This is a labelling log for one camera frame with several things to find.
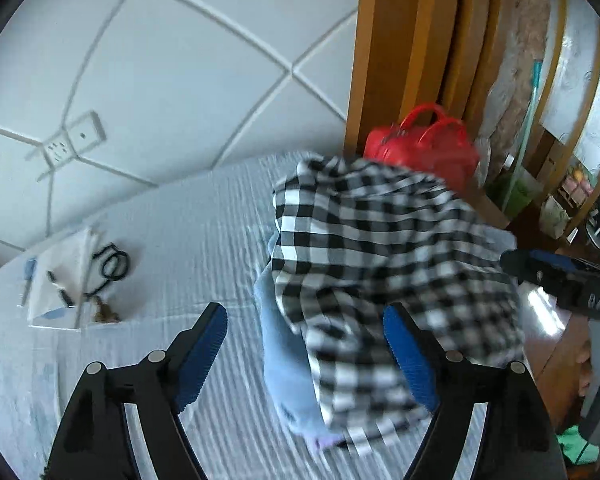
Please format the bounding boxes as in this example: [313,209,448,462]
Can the lavender cloth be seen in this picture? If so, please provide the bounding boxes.
[306,431,347,456]

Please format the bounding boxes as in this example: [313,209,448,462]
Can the white paper sheets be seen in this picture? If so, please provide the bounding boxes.
[26,226,100,332]

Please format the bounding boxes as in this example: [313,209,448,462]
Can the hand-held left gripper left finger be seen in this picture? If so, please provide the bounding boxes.
[45,302,229,480]

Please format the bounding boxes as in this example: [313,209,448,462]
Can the black cable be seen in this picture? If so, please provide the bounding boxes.
[81,243,132,302]

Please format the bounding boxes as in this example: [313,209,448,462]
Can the red handbag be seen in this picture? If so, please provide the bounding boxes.
[363,102,482,197]

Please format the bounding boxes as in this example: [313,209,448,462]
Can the white wall socket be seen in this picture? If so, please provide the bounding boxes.
[42,131,77,170]

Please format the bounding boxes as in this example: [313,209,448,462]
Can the green bag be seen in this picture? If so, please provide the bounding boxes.
[484,169,537,219]

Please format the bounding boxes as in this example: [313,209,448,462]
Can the person's right hand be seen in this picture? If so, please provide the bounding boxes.
[575,340,596,403]

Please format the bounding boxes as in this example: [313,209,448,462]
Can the black pen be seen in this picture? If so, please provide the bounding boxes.
[47,270,75,309]

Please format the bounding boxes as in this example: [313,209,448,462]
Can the light blue striped bed sheet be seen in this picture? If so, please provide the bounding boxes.
[0,150,526,480]

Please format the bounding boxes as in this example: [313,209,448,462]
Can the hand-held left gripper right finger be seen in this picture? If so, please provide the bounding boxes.
[382,304,568,480]

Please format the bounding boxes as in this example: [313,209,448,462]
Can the black white checkered garment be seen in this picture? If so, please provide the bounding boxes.
[267,156,527,457]

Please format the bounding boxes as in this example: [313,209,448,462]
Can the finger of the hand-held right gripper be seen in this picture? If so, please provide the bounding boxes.
[499,248,600,292]

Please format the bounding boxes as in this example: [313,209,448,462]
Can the light blue folded garment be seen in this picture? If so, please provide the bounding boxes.
[253,232,332,434]

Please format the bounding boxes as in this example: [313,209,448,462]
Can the brown key bunch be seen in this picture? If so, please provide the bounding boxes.
[93,296,122,324]

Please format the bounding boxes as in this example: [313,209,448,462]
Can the blue pen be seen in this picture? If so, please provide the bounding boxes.
[21,258,37,307]

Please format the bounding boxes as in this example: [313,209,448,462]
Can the white wall switch with dot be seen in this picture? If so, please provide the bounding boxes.
[67,111,107,149]

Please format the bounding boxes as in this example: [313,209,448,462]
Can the green mop handle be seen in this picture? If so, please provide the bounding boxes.
[500,59,544,213]

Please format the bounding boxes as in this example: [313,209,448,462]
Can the wooden wardrobe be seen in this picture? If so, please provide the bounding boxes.
[344,0,523,161]

